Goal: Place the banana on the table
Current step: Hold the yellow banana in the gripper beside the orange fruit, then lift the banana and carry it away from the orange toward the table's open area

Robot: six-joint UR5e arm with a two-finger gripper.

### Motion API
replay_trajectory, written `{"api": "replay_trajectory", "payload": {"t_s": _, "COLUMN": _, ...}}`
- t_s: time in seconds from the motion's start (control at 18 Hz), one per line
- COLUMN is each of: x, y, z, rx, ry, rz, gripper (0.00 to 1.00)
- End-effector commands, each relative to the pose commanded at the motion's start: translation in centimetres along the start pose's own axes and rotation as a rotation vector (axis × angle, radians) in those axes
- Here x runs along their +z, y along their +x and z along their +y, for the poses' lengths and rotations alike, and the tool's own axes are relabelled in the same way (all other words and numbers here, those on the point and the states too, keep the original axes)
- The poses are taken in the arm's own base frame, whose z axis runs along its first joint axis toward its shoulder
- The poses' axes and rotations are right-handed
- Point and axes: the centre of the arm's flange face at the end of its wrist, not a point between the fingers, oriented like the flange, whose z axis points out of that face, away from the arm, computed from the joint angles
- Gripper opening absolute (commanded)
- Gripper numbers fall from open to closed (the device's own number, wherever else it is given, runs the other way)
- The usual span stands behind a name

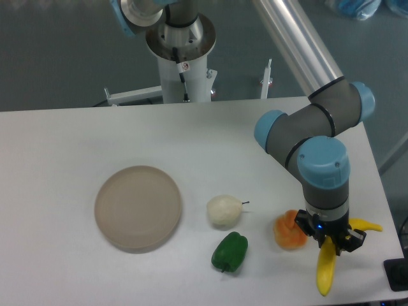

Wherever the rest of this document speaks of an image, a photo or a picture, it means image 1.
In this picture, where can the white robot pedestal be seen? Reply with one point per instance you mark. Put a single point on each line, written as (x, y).
(181, 54)

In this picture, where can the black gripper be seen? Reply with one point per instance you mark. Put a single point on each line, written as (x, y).
(343, 237)

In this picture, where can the black device at table edge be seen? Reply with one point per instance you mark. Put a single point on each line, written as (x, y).
(396, 272)

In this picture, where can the white right support bracket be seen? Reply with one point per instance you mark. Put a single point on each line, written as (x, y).
(266, 80)

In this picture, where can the silver and grey robot arm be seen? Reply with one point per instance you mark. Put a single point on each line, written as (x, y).
(305, 143)

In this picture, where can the white support bracket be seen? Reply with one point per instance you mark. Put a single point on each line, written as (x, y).
(266, 80)
(123, 98)

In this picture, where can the yellow banana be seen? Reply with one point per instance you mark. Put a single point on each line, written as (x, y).
(328, 255)

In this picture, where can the green bell pepper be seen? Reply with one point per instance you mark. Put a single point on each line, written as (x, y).
(230, 253)

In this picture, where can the blue plastic bag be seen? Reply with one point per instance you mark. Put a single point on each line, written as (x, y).
(362, 10)

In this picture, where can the white left support bracket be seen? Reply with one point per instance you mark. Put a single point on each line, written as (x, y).
(123, 98)

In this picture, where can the white pear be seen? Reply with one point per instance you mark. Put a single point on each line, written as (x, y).
(225, 210)

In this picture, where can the beige round plate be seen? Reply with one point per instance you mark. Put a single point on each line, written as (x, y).
(138, 208)

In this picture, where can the orange peach fruit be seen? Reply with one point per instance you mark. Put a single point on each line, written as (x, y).
(287, 233)

